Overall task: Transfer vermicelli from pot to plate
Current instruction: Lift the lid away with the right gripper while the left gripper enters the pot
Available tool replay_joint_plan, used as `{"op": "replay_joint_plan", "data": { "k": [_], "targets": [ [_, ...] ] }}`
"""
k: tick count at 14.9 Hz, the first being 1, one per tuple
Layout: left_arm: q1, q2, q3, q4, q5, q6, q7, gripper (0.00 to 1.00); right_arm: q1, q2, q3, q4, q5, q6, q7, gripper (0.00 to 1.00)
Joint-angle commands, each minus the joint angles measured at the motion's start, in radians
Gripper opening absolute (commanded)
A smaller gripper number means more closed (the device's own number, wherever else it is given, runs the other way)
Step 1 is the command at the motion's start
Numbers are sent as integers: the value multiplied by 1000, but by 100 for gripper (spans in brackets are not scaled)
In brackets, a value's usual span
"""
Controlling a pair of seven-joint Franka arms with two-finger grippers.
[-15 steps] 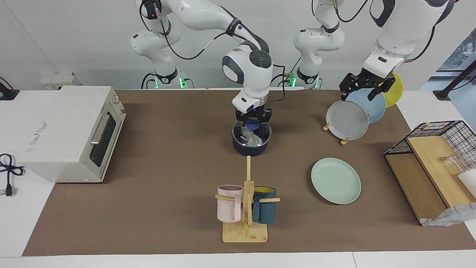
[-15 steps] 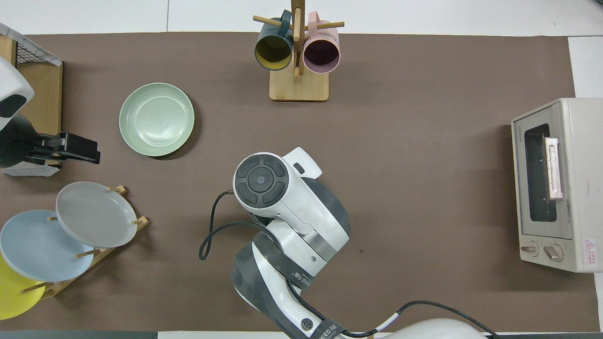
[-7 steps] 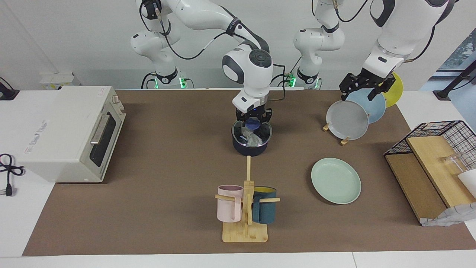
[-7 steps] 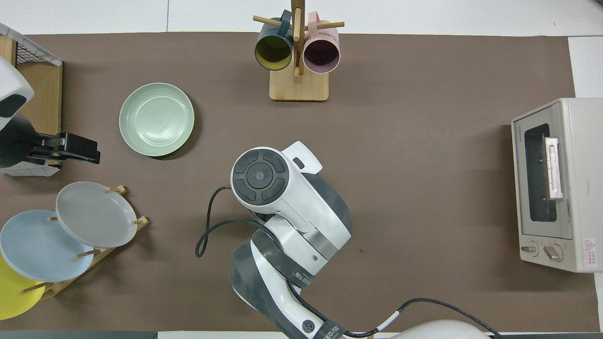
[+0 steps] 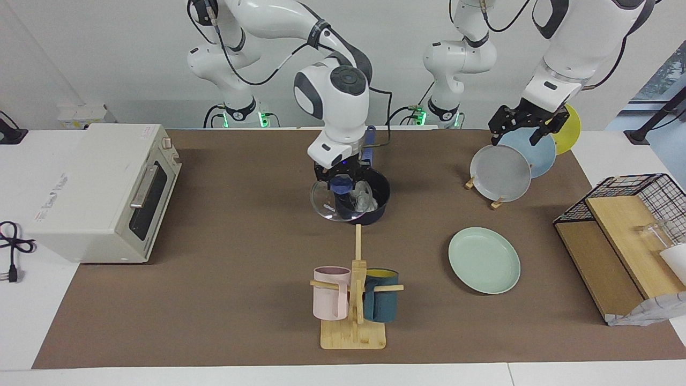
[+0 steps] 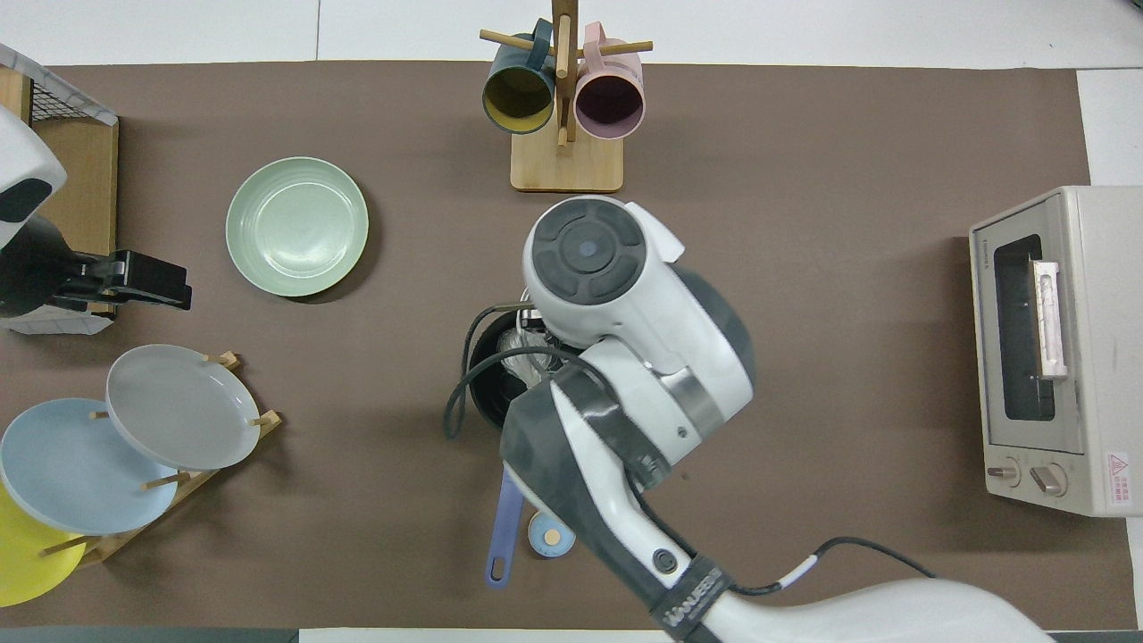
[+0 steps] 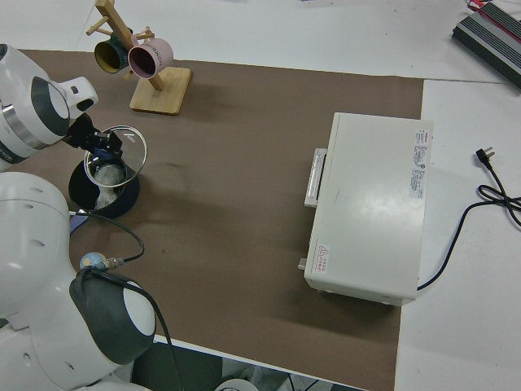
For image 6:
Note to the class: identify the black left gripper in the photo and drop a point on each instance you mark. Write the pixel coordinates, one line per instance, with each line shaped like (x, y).
(152, 279)

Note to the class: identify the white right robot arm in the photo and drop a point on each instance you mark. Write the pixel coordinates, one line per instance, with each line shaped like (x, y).
(625, 304)

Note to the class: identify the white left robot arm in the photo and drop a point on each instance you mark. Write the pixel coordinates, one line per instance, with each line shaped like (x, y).
(22, 268)

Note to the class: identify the grey plate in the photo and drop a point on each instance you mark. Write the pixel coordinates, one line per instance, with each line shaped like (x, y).
(183, 406)

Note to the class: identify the pale green plate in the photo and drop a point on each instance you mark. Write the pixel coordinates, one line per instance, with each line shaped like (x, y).
(296, 226)

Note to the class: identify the light blue plate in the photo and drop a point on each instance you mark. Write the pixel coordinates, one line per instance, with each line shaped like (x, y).
(71, 469)

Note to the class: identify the wooden plate rack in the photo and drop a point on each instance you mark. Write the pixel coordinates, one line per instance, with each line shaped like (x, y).
(116, 540)

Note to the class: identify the yellow plate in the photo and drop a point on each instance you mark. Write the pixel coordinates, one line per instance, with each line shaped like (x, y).
(27, 563)

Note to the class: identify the white-rimmed mesh basket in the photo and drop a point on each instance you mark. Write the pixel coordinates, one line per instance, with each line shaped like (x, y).
(71, 96)

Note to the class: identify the dark teal mug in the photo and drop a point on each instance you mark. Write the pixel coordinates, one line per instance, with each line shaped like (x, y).
(518, 98)

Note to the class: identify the wooden mug tree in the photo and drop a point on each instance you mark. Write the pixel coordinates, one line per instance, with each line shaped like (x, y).
(567, 165)

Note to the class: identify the pink mug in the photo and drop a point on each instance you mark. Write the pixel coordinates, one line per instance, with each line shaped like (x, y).
(610, 105)

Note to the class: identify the brown table mat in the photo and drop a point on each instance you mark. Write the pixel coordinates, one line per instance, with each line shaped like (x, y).
(848, 268)

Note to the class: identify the cream toaster oven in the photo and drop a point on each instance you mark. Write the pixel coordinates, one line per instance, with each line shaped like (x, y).
(1098, 429)

